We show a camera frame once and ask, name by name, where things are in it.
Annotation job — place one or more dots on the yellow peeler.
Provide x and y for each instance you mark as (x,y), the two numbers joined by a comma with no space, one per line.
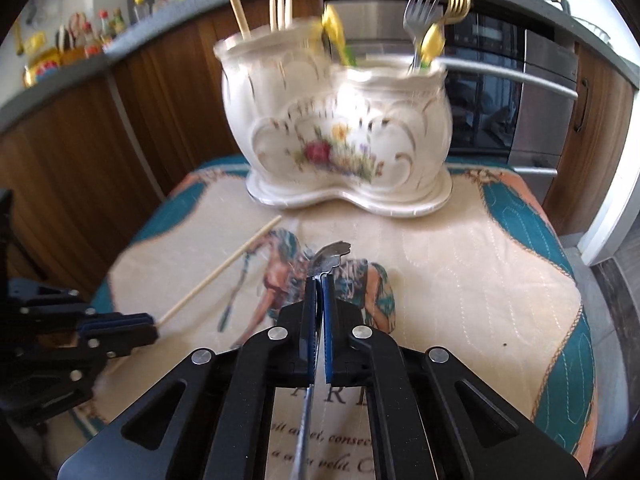
(332,25)

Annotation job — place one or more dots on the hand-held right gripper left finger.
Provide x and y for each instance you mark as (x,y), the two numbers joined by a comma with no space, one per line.
(312,310)

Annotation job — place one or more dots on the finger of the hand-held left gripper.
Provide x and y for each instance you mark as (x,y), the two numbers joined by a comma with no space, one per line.
(125,342)
(115,320)

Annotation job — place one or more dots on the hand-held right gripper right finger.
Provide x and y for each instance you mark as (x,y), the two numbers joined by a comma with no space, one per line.
(327,320)

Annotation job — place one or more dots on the wooden knife block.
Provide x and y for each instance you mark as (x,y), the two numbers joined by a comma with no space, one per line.
(70,47)

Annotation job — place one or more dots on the green labelled sauce bottle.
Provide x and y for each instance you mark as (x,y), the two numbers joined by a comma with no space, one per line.
(119,22)

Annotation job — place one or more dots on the stainless steel oven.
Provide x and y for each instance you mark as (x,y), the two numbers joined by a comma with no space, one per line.
(480,110)

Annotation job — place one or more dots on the silver spoon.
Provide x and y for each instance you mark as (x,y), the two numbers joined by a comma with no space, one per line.
(332,255)

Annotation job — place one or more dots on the yellow capped clear bottle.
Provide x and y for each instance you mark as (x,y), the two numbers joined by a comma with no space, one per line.
(141,10)

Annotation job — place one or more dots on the red capped sauce bottle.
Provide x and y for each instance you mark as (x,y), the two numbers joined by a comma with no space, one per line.
(91,42)
(105,27)

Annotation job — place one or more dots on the gold spoon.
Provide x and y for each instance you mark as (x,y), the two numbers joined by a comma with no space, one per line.
(432,42)

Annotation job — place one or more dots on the narrow wooden cabinet door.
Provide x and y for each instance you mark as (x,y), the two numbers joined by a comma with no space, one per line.
(600,150)

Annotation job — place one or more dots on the printed quilted mat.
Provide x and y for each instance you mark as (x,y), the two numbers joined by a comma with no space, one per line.
(450,270)

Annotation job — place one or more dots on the silver fork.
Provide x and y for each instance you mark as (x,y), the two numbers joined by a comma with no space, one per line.
(416,30)

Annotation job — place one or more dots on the wide wooden cabinet front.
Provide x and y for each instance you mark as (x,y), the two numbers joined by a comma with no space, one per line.
(125,135)

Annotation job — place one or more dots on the cream floral ceramic utensil holder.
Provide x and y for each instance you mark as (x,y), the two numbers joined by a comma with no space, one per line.
(300,110)

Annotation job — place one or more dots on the grey kitchen countertop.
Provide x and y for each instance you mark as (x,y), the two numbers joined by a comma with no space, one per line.
(60,85)

